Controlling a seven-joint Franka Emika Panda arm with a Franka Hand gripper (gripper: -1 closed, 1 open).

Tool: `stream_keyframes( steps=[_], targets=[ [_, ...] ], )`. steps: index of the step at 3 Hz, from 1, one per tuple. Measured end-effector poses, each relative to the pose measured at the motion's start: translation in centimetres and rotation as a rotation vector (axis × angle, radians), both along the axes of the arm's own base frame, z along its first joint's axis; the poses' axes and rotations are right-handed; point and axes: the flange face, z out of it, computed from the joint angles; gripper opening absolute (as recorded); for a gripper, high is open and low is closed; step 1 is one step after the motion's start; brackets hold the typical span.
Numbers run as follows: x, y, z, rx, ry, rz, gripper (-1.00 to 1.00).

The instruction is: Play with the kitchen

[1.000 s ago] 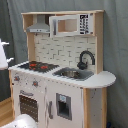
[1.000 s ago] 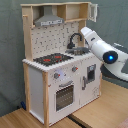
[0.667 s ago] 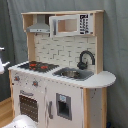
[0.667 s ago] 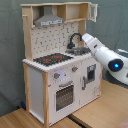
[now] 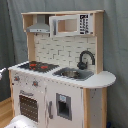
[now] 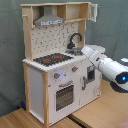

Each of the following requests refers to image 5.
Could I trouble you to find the white microwave door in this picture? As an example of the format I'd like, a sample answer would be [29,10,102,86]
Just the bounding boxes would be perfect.
[49,15,80,37]

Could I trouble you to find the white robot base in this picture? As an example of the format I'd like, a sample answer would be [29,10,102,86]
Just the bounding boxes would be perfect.
[4,115,37,128]

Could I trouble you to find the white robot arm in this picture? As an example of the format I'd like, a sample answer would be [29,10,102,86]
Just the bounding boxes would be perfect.
[0,68,6,80]

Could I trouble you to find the wooden toy kitchen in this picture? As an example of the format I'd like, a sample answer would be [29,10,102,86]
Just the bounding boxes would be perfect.
[9,10,116,128]

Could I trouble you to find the metal sink basin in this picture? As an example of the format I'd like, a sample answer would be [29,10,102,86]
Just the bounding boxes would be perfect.
[54,67,93,81]

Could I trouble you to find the black toy faucet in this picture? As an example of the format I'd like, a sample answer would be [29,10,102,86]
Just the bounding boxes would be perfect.
[76,50,96,71]

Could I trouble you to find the black stovetop red burners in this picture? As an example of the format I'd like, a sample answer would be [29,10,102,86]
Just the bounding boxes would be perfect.
[21,61,57,73]

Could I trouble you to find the right grey red knob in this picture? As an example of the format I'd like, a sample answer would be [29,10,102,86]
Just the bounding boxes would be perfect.
[32,81,38,87]

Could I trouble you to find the grey red knob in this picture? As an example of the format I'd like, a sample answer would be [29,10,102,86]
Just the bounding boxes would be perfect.
[32,81,38,87]
[14,76,20,81]

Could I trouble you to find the grey range hood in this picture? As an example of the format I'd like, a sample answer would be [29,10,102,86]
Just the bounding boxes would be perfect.
[26,15,50,33]

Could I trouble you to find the left grey red knob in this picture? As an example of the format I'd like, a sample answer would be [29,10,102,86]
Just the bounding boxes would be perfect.
[14,76,20,81]

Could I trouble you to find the oven door with window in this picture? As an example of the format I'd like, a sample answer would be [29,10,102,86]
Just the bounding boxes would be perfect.
[14,89,45,128]

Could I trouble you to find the cabinet door grey handle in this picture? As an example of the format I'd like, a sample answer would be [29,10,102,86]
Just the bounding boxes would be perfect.
[47,82,83,128]

